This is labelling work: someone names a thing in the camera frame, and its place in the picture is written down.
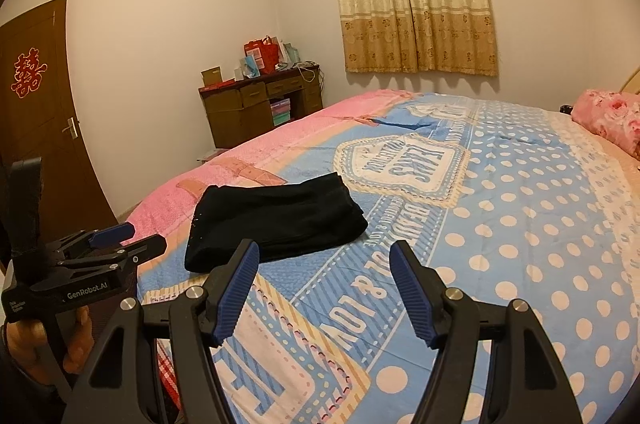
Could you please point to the black knitted garment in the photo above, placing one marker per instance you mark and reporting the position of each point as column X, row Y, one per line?
column 285, row 221

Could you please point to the cream wooden headboard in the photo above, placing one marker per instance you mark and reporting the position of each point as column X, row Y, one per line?
column 632, row 85

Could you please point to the silver door handle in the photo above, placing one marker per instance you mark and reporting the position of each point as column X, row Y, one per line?
column 71, row 128

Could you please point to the left hand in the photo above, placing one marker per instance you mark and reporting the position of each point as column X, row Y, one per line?
column 24, row 338

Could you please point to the red double happiness decoration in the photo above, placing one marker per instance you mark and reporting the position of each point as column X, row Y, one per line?
column 28, row 72

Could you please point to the pink floral folded quilt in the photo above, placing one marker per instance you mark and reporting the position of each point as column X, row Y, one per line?
column 614, row 116

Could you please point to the brown cardboard box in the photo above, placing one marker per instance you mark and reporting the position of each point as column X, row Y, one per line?
column 211, row 76

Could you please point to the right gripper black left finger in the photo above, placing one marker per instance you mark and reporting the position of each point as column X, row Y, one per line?
column 121, row 380

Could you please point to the red gift bag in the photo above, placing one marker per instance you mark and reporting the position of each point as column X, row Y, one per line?
column 266, row 54

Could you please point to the dark brown door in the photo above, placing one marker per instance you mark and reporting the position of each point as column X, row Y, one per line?
column 72, row 198

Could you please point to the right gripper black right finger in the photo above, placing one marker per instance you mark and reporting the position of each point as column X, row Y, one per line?
column 526, row 382

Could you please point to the dark brown wooden desk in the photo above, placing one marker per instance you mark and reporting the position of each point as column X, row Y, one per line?
column 238, row 111

